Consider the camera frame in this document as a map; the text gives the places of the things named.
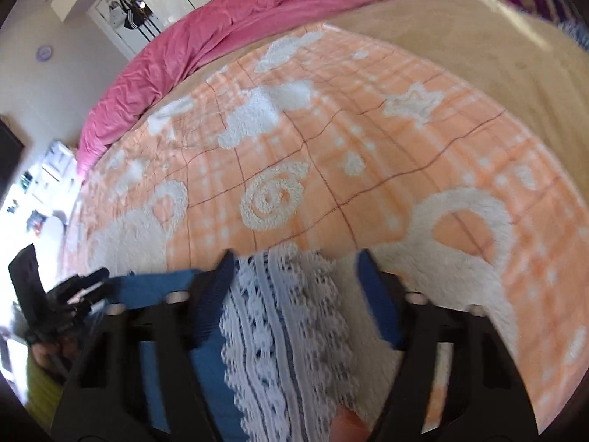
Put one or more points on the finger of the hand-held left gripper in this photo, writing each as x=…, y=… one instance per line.
x=89, y=299
x=89, y=280

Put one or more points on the pink duvet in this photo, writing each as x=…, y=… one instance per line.
x=193, y=41

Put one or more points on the beige bed sheet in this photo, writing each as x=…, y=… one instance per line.
x=483, y=41

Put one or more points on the white drawer chest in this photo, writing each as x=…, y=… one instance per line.
x=57, y=161

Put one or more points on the black striped hanging bag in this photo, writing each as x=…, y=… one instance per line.
x=138, y=18

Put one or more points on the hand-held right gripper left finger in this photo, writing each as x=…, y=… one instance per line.
x=215, y=297

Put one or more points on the orange bear print blanket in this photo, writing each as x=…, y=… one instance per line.
x=368, y=147

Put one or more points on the purple wall clock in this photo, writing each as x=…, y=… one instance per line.
x=44, y=52

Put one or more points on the white hanging bag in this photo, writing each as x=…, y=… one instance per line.
x=117, y=16

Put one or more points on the person's right hand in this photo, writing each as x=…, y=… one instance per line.
x=347, y=426

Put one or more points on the yellow-green cloth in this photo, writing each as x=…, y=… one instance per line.
x=41, y=393

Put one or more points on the blue pants with white lace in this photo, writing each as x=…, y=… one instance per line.
x=276, y=331

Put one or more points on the person's left hand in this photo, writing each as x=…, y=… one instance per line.
x=42, y=355

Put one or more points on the black wall television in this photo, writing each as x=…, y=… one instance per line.
x=9, y=152

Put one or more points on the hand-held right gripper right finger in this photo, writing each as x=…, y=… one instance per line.
x=378, y=306

